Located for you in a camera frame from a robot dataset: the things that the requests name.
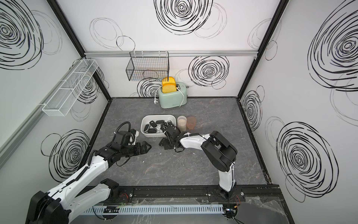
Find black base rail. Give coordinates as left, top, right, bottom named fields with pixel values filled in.
left=117, top=184, right=282, bottom=201

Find black wire basket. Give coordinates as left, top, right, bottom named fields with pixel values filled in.
left=125, top=51, right=170, bottom=81

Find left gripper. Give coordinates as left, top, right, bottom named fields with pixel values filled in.
left=121, top=140, right=152, bottom=158

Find beige cylindrical cup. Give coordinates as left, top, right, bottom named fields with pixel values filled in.
left=177, top=115, right=187, bottom=132

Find white mesh wall shelf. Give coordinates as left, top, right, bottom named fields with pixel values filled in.
left=42, top=59, right=98, bottom=117

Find yellow toast slices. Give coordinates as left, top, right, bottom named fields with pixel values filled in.
left=162, top=77, right=177, bottom=94

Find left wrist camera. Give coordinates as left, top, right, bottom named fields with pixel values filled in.
left=112, top=121, right=139, bottom=146

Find round cork coaster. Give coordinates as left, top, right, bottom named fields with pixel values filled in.
left=186, top=116, right=197, bottom=130

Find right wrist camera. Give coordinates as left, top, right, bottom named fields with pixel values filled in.
left=161, top=125, right=180, bottom=138

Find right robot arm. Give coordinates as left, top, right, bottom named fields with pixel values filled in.
left=159, top=131, right=237, bottom=196

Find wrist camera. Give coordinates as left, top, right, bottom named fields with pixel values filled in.
left=161, top=125, right=180, bottom=138
left=112, top=121, right=139, bottom=146

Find white storage box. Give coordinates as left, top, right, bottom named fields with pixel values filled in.
left=140, top=115, right=176, bottom=138

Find white toaster cable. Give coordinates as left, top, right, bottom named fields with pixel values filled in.
left=153, top=83, right=186, bottom=106

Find black key bottom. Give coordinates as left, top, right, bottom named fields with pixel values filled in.
left=147, top=128, right=157, bottom=133

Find mint green toaster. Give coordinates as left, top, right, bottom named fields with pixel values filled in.
left=158, top=82, right=188, bottom=109

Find grey slotted cable duct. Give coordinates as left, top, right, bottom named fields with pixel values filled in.
left=82, top=204, right=224, bottom=216

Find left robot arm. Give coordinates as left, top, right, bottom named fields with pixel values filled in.
left=25, top=141, right=152, bottom=224

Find white car key fob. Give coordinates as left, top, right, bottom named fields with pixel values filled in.
left=156, top=125, right=162, bottom=133

